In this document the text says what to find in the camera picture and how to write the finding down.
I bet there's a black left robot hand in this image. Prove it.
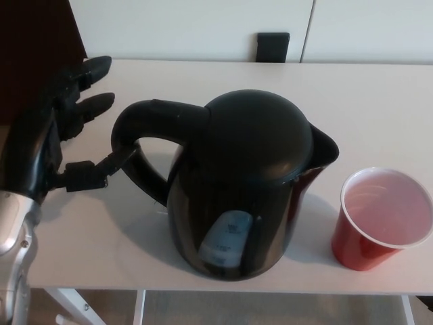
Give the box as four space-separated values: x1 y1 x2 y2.
0 56 137 206

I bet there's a black electric kettle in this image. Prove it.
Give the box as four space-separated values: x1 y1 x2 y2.
110 88 340 282

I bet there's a red plastic cup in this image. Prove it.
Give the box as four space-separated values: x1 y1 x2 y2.
330 166 433 272

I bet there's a dark brown cabinet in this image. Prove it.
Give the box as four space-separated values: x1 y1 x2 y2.
0 0 89 128

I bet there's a white table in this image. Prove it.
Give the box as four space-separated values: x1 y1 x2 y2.
30 59 433 325

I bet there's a white cabinet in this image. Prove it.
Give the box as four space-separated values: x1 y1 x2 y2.
69 0 433 65

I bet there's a black rectangular wall plate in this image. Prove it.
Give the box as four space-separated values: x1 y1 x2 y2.
256 32 291 64

